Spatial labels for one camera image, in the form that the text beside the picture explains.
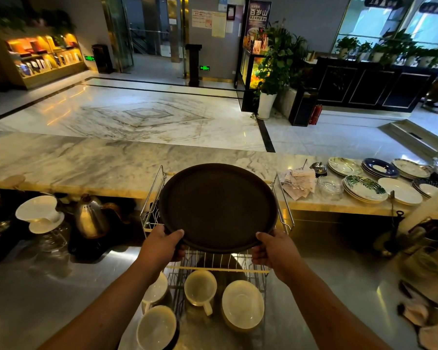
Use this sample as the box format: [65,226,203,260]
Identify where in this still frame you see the black cup white inside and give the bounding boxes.
[135,305,181,350]

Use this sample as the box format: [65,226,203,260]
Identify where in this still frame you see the yellow wall notice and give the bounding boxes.
[211,11,228,39]

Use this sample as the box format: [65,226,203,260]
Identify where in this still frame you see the person's left hand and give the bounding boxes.
[137,225,187,285]

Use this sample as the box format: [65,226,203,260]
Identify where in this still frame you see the stack of patterned rim plates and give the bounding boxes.
[391,158,433,180]

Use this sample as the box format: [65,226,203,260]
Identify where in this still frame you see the person's right forearm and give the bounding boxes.
[284,265,393,350]

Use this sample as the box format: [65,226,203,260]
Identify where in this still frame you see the stack of pale green plates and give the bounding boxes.
[327,157,364,177]

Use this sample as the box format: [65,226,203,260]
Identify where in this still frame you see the glass entrance door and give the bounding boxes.
[101,0,189,73]

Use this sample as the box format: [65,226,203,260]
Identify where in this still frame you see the black podium stand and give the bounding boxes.
[185,43,203,87]

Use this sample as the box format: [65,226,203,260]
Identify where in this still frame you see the stack of glass bowls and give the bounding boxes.
[316,175,345,201]

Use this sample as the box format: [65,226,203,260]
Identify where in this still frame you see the dark round tray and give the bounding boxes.
[159,163,279,255]

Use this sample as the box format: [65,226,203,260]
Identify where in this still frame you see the white coffee dripper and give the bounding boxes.
[15,195,65,235]

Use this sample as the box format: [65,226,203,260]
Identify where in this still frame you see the black partition cabinet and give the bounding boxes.
[308,56,438,113]

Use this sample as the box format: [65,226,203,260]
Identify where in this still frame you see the black ash bin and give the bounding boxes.
[91,43,114,74]

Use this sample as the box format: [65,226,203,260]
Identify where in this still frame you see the silver call bell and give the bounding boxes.
[309,162,329,178]

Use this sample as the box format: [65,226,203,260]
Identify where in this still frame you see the stack of plain white plates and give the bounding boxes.
[378,177,423,207]

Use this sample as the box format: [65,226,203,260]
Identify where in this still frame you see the red fire extinguisher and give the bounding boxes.
[309,104,323,126]

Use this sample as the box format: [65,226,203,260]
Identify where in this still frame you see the plant in white planter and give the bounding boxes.
[254,18,311,121]

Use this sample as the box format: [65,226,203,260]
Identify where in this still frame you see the glass coffee carafe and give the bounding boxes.
[33,229,72,254]

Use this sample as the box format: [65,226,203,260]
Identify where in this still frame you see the black loop handle utensil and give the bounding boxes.
[383,210,405,256]

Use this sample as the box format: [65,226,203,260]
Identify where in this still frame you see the white saucer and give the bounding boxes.
[220,280,266,332]

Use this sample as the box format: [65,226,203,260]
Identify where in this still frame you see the white wall notice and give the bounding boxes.
[191,9,213,30]

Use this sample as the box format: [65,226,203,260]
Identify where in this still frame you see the person's right hand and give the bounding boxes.
[251,229,309,287]

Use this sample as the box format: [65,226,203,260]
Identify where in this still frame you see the row of small potted plants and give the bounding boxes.
[332,28,438,69]

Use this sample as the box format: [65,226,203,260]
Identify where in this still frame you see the person's left forearm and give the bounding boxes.
[38,262,161,350]

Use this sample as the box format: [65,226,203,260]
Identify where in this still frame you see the lit display shelf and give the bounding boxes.
[0,27,89,91]

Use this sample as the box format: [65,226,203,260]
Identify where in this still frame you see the stack of leaf print plates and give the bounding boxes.
[342,175,389,205]

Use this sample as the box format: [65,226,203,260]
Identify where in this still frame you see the paper receipts on spike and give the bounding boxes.
[278,158,317,201]

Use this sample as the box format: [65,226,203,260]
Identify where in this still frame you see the wire dish rack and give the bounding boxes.
[139,164,295,317]

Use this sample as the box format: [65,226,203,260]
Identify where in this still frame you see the patterned drinking glass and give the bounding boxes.
[401,245,438,281]

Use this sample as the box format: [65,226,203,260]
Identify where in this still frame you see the stack of blue rim plates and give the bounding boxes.
[411,179,438,207]

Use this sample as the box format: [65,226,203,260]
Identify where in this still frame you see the tall black waste bin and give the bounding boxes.
[288,87,319,127]

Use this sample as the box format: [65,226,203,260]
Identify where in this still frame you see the metal gooseneck kettle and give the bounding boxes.
[74,193,125,240]

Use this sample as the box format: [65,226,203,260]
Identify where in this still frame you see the advertising display stand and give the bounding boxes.
[235,0,273,113]

